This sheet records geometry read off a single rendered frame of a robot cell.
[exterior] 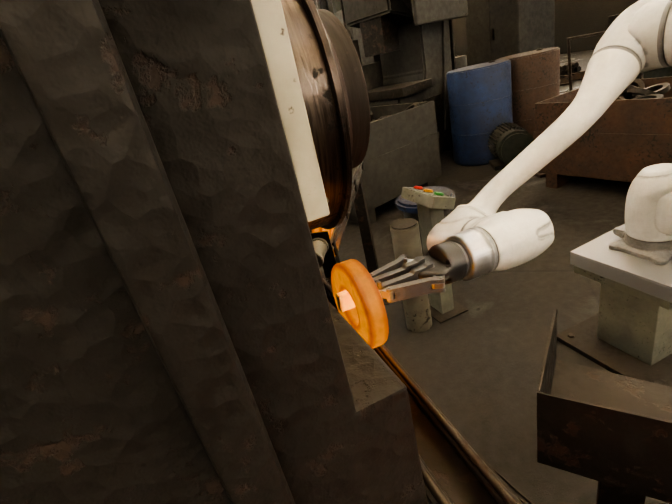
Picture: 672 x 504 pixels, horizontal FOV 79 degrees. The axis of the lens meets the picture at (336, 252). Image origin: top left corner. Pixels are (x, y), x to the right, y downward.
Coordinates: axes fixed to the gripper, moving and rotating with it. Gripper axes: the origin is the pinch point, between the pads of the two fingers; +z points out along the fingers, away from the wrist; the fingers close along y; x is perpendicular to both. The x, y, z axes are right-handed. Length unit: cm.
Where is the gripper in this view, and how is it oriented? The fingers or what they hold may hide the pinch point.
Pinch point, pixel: (357, 295)
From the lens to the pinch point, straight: 68.6
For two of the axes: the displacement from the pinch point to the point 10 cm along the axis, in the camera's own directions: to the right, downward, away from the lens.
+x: -1.6, -9.0, -4.0
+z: -9.0, 3.0, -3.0
